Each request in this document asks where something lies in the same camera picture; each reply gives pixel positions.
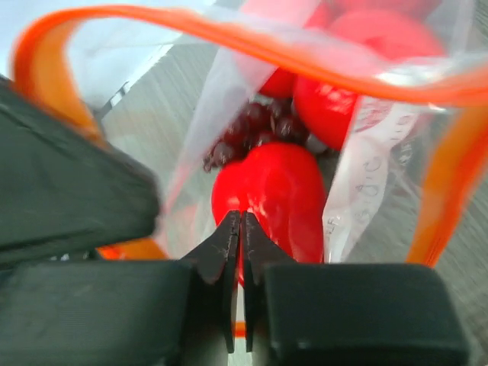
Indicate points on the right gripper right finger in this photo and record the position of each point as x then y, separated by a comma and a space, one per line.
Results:
271, 298

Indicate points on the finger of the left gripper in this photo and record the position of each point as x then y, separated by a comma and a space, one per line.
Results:
61, 192

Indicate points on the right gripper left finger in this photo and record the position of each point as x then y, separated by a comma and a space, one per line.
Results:
215, 261

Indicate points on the clear zip top bag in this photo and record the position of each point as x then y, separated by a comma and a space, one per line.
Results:
420, 124

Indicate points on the red fake apple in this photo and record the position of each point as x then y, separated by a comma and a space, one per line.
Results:
325, 110
393, 29

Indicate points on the dark fake grape bunch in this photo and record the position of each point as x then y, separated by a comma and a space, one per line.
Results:
258, 122

